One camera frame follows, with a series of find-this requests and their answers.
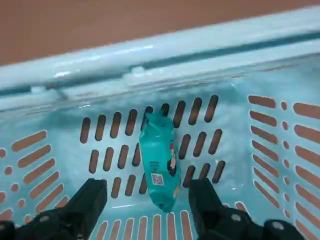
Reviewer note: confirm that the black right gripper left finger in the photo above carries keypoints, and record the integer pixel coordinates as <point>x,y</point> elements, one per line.
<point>82,207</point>

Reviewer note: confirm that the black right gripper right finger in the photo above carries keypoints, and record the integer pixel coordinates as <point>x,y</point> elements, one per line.
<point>207,207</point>

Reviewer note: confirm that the teal potato chips packet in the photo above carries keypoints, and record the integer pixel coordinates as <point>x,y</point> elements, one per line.
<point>155,155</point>

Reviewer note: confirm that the light blue plastic basket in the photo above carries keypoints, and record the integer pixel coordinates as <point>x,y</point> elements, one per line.
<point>225,75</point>

